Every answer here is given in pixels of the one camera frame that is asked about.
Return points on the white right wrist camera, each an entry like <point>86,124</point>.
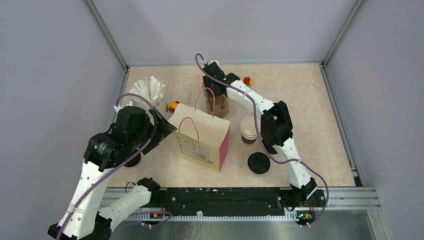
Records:
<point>206,63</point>

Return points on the black cup lid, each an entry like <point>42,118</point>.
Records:
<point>258,163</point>

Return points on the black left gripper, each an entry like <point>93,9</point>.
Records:
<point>163,128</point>

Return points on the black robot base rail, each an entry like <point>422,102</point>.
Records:
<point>272,196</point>

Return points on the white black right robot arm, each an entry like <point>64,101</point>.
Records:
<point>271,119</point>

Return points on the white straw holder cup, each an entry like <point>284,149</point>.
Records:
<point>163,108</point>

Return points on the kraft pink paper bag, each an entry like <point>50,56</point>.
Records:
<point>200,137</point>

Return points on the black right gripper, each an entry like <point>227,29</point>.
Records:
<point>209,92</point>

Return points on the red green toy brick car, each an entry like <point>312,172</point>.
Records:
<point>247,81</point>

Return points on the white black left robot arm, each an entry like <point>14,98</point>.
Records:
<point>135,132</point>

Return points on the stack of paper cups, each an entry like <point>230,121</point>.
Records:
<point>248,130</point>

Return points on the stack of black lids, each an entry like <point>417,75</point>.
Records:
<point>134,161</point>

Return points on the yellow toy brick car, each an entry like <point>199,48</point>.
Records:
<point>173,105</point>

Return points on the brown cardboard cup carrier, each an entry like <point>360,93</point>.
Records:
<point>220,108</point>

